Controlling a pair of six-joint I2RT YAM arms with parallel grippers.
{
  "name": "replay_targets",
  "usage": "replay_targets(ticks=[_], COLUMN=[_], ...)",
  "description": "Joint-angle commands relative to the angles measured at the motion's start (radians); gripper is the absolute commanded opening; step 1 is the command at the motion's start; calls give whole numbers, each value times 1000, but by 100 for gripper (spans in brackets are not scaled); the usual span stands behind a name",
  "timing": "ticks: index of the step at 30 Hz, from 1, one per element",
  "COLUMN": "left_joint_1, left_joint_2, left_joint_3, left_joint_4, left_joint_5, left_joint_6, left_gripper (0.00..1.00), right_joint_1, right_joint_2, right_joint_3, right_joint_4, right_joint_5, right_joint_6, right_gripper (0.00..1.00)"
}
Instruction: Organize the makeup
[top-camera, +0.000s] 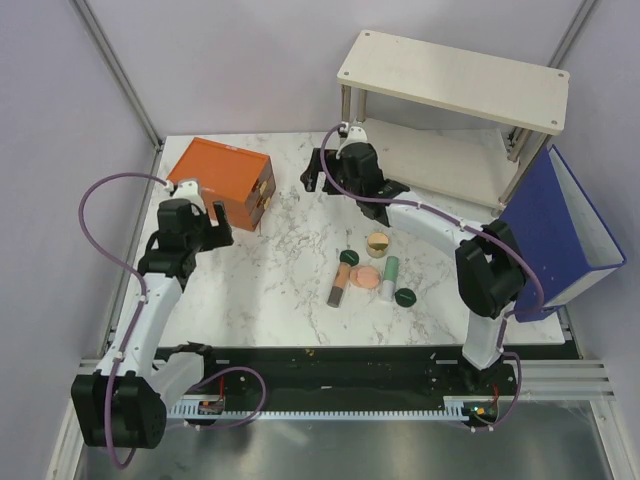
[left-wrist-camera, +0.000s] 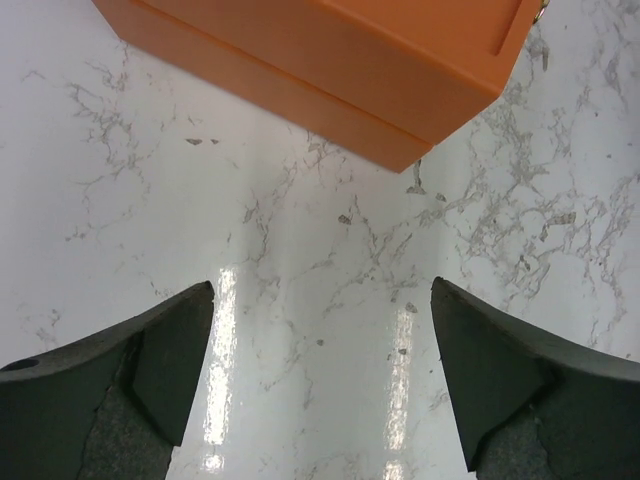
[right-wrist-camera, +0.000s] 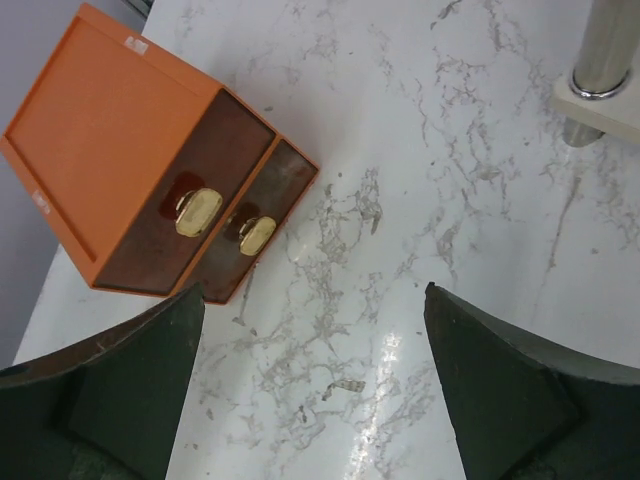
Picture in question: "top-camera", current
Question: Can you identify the clear drawer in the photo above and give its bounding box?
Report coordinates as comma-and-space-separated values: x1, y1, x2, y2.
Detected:
247, 195, 272, 231
247, 169, 274, 207

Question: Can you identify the orange drawer box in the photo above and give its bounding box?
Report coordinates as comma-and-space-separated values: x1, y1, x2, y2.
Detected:
168, 137, 276, 231

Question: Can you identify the gold lid cream jar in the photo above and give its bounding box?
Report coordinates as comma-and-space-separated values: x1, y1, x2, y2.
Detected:
366, 232, 390, 259

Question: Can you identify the dark green round compact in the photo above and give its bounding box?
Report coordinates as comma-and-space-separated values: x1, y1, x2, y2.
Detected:
339, 249, 360, 267

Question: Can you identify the brown foundation tube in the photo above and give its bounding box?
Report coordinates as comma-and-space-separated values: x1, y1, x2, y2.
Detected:
327, 262, 352, 308

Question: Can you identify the green white tube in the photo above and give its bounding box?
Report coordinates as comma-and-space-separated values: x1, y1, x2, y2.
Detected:
380, 256, 399, 302

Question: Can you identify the pink powder puff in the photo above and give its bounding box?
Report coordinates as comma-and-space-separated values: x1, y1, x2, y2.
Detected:
349, 269, 361, 288
356, 265, 381, 290

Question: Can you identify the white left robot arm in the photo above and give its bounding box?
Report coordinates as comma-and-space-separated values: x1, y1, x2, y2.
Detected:
71, 179, 233, 449

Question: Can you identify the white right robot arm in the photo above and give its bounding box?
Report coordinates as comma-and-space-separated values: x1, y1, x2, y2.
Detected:
300, 122, 544, 394

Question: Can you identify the white two-tier shelf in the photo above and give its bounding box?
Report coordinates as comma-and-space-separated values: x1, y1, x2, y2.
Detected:
337, 30, 570, 211

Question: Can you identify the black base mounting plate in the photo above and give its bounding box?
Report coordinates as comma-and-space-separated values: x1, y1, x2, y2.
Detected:
154, 344, 521, 414

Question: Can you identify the blue file box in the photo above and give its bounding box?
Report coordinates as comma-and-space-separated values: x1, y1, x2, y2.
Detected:
500, 147, 626, 323

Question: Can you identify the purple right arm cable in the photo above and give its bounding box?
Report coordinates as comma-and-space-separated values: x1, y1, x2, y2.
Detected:
320, 121, 545, 434

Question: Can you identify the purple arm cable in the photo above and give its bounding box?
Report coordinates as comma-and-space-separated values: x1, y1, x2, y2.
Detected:
78, 172, 268, 471
320, 121, 545, 434

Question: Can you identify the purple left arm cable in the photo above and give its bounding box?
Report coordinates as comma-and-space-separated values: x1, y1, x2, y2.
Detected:
78, 172, 268, 471

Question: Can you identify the white slotted cable duct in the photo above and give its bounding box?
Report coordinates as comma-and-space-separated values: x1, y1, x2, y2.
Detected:
167, 397, 469, 421

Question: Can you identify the aluminium frame rail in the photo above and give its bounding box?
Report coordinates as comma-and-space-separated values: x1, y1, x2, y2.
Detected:
74, 357, 619, 401

